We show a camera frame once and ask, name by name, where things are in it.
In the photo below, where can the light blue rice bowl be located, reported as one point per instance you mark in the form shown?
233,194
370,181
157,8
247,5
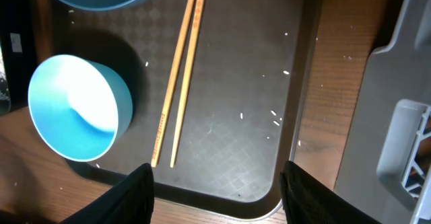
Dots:
78,107

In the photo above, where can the right wooden chopstick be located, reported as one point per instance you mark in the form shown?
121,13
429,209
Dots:
198,11

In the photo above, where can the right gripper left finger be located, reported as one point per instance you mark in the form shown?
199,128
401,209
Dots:
130,201

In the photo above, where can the grey dishwasher rack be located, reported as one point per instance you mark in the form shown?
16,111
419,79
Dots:
380,174

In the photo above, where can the brown serving tray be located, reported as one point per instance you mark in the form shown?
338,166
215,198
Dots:
245,98

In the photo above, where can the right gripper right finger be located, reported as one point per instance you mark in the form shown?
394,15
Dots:
307,201

